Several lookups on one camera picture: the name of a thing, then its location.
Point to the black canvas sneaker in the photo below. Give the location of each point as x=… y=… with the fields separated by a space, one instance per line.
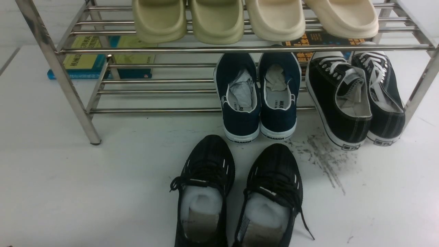
x=388 y=114
x=339 y=92

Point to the navy canvas shoe left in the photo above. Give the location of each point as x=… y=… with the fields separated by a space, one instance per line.
x=235 y=78

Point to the navy canvas shoe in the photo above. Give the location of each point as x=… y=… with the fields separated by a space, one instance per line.
x=235 y=78
x=279 y=75

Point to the navy canvas shoe right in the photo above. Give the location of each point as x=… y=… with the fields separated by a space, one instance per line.
x=279 y=75

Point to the stainless steel shoe rack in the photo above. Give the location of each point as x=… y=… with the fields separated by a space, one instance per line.
x=87 y=35

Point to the black mesh sneaker left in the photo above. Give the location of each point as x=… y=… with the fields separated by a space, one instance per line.
x=204 y=184

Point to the black mesh sneaker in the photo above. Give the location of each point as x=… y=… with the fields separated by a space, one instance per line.
x=273 y=199
x=204 y=184

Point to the black mesh sneaker right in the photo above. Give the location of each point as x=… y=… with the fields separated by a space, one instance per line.
x=273 y=199

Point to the green foam slipper right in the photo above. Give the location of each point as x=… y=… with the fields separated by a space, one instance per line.
x=217 y=21

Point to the green foam slipper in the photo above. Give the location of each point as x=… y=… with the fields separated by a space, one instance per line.
x=159 y=21
x=217 y=21

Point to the cream foam slipper left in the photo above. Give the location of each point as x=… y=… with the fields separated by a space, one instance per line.
x=276 y=20

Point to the cream foam slipper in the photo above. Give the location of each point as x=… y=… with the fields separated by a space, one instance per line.
x=346 y=18
x=276 y=20

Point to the green foam slipper left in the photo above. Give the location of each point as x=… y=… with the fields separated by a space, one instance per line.
x=159 y=21

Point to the black and orange book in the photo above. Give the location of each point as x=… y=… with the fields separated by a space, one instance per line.
x=321 y=39

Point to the yellow and blue book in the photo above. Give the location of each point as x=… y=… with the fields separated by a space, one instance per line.
x=89 y=66

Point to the cream foam slipper right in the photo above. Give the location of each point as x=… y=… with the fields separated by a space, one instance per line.
x=346 y=18

